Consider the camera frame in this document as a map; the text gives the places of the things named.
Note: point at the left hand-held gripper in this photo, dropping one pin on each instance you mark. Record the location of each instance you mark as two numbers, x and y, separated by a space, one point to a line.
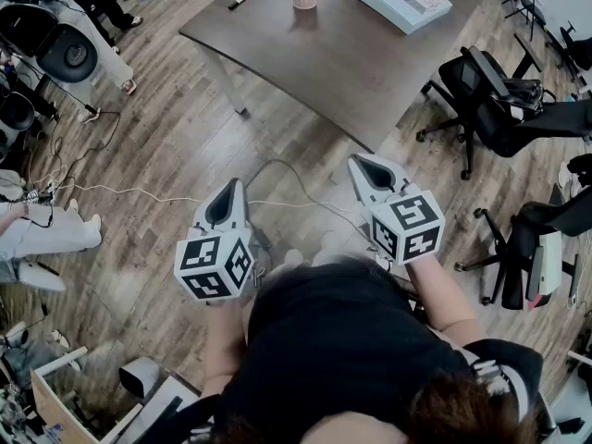
208 266

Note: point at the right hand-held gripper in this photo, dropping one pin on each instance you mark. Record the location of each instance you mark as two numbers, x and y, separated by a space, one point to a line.
407 229

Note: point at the person's left forearm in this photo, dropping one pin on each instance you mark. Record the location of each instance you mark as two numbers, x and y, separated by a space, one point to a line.
224 345

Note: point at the person's right forearm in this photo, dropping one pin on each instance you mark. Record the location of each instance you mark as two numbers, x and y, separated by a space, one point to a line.
439 303

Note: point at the person's right white shoe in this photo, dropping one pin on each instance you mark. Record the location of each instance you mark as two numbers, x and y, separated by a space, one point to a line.
329 241

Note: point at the person's white shoe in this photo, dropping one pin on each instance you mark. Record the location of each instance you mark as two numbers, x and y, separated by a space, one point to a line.
329 241
293 257

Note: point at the person's left white shoe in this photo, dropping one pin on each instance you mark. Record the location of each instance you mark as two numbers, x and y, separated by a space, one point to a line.
293 257

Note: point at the grey table leg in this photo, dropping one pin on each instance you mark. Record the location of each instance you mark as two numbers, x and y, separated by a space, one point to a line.
229 86

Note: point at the black office chair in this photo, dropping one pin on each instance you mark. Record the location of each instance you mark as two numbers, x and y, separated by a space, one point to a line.
522 266
490 109

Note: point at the person's black shirt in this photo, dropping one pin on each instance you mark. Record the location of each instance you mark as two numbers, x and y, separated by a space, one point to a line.
347 340

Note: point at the white rounded device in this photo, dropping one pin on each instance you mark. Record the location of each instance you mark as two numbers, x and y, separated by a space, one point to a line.
143 377

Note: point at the grey and black pod device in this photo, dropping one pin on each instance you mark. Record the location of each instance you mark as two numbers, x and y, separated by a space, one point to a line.
69 53

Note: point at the wooden crate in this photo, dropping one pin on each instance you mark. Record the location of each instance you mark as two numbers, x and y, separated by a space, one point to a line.
51 405

